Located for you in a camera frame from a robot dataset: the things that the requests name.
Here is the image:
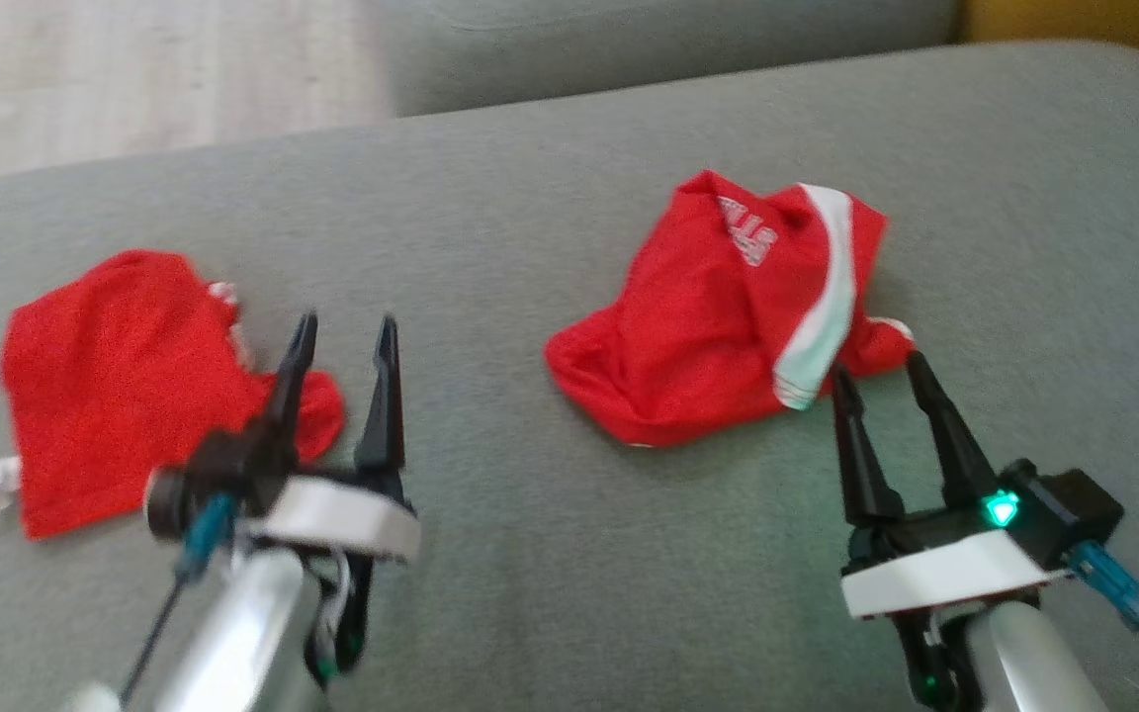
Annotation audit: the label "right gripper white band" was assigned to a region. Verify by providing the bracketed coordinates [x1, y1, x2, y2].
[830, 351, 1073, 709]

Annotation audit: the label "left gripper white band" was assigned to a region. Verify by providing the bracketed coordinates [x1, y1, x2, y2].
[243, 310, 423, 685]

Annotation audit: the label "arm blue cable connector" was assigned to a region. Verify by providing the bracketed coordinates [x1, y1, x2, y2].
[1067, 541, 1139, 630]
[179, 492, 236, 581]

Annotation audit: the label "red shorts with white stripe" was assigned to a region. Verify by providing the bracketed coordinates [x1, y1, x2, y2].
[545, 170, 917, 448]

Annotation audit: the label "left arm blue cable connector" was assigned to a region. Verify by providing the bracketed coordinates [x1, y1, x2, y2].
[179, 492, 236, 581]

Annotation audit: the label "red basketball jersey number 23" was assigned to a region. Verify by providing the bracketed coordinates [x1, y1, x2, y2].
[0, 249, 346, 541]

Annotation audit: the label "grey sofa backrest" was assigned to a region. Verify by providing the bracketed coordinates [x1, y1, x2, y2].
[372, 0, 962, 120]

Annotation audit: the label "right arm blue cable connector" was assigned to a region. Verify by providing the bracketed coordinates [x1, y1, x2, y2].
[1067, 541, 1139, 630]

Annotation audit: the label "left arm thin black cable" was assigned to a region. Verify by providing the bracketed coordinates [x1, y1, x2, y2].
[120, 574, 187, 705]

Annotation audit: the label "grey sofa seat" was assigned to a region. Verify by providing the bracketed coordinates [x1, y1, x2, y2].
[0, 40, 1139, 712]

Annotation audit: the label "mustard yellow cushion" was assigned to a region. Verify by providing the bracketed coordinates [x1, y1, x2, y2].
[960, 0, 1139, 86]

